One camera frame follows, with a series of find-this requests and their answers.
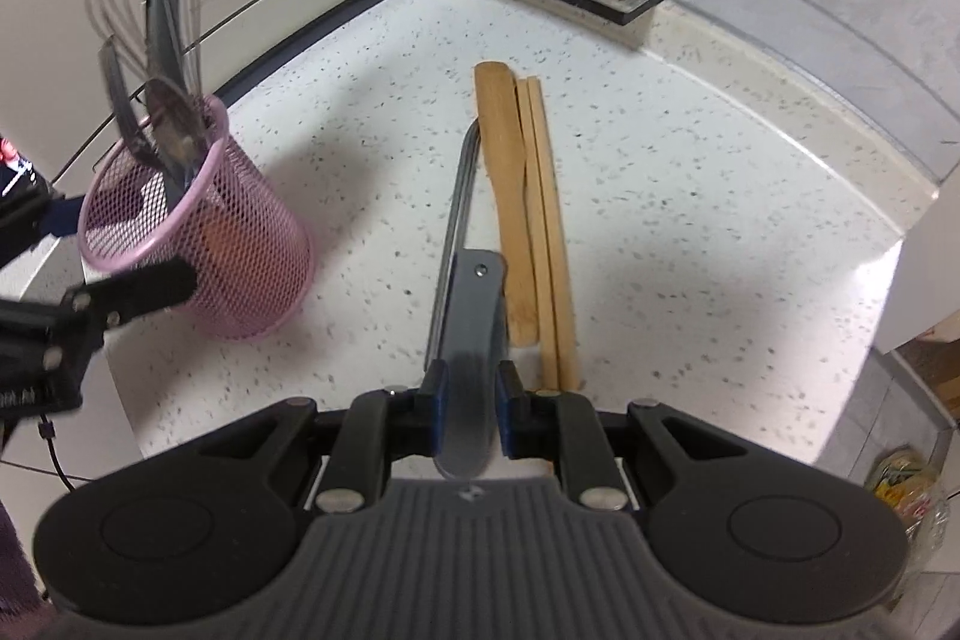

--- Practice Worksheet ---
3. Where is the white cabinet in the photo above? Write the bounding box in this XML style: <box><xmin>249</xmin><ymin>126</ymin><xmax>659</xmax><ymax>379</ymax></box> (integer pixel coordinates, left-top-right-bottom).
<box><xmin>874</xmin><ymin>160</ymin><xmax>960</xmax><ymax>356</ymax></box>

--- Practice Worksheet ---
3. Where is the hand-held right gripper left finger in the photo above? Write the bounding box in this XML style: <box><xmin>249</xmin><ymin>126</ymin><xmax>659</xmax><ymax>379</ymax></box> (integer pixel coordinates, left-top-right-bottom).
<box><xmin>142</xmin><ymin>359</ymin><xmax>451</xmax><ymax>515</ymax></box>

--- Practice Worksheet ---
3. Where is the grey-handled metal fork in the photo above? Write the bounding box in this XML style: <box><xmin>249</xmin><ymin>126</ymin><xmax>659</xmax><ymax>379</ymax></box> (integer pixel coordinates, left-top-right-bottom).
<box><xmin>424</xmin><ymin>119</ymin><xmax>509</xmax><ymax>482</ymax></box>

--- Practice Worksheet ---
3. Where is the grey peeler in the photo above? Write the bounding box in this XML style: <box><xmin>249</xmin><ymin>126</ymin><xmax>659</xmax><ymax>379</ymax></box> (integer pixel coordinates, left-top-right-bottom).
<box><xmin>144</xmin><ymin>0</ymin><xmax>207</xmax><ymax>176</ymax></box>

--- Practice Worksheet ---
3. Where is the clear plastic snack bag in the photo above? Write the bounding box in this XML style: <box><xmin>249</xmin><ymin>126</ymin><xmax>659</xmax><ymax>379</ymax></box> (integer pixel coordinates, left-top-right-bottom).
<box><xmin>862</xmin><ymin>449</ymin><xmax>950</xmax><ymax>540</ymax></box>

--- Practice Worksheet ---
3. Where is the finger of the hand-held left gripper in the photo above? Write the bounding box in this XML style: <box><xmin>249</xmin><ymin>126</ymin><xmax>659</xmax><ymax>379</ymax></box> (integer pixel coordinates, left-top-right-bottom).
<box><xmin>0</xmin><ymin>190</ymin><xmax>87</xmax><ymax>270</ymax></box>
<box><xmin>64</xmin><ymin>257</ymin><xmax>200</xmax><ymax>330</ymax></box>

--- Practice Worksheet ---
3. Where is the wire whisk with orange handle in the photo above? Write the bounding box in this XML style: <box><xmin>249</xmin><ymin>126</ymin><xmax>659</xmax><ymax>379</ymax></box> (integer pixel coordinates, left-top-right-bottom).
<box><xmin>84</xmin><ymin>0</ymin><xmax>248</xmax><ymax>270</ymax></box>

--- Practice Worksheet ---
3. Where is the wooden spatula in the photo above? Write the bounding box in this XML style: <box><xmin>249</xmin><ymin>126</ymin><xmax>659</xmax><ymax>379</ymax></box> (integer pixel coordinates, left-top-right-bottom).
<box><xmin>474</xmin><ymin>62</ymin><xmax>541</xmax><ymax>345</ymax></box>

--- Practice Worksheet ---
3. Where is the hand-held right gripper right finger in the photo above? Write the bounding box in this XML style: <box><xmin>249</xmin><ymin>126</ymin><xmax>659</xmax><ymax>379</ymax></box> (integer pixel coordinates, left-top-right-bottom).
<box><xmin>495</xmin><ymin>359</ymin><xmax>817</xmax><ymax>512</ymax></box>

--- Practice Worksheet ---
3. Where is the pink mesh utensil holder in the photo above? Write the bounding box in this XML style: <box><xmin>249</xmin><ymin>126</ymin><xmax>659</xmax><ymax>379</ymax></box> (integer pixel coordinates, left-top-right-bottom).
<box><xmin>77</xmin><ymin>94</ymin><xmax>314</xmax><ymax>341</ymax></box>

